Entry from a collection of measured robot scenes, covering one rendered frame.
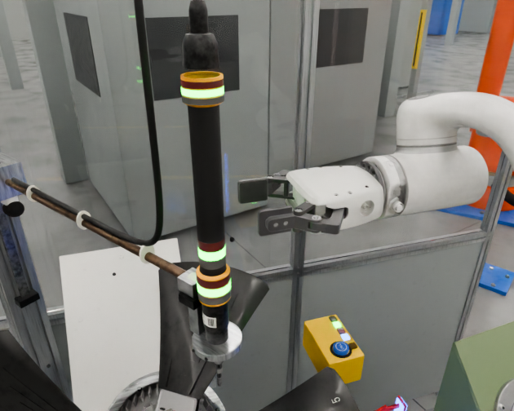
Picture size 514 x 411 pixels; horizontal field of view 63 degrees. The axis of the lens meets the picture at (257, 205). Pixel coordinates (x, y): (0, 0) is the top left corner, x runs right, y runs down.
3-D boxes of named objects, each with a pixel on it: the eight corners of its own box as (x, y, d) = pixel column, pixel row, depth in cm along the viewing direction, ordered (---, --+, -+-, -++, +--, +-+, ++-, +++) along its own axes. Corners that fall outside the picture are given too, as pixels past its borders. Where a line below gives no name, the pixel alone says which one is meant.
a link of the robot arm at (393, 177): (403, 229, 54) (383, 233, 53) (368, 201, 62) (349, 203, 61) (414, 170, 50) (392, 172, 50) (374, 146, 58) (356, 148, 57)
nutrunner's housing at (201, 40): (198, 357, 60) (167, 1, 39) (217, 341, 63) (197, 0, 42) (219, 371, 58) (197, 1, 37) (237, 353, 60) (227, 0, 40)
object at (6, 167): (-25, 193, 91) (-38, 156, 87) (8, 183, 96) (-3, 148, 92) (-4, 206, 86) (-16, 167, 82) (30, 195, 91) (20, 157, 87)
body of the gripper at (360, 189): (392, 231, 53) (311, 245, 50) (352, 197, 62) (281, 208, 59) (401, 176, 50) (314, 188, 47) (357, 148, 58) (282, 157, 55)
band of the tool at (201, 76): (174, 104, 43) (171, 75, 42) (203, 97, 46) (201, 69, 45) (204, 111, 41) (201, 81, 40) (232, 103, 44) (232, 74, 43)
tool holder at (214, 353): (171, 340, 60) (165, 285, 55) (206, 313, 65) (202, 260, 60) (219, 371, 55) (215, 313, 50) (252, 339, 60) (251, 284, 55)
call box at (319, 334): (301, 348, 121) (303, 320, 116) (333, 340, 123) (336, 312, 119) (325, 393, 107) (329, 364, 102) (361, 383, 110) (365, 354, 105)
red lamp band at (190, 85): (171, 86, 42) (170, 78, 42) (201, 79, 46) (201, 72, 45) (202, 91, 40) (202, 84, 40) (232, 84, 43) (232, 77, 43)
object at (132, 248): (6, 186, 86) (4, 179, 85) (12, 183, 87) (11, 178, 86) (191, 287, 57) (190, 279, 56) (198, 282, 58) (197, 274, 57)
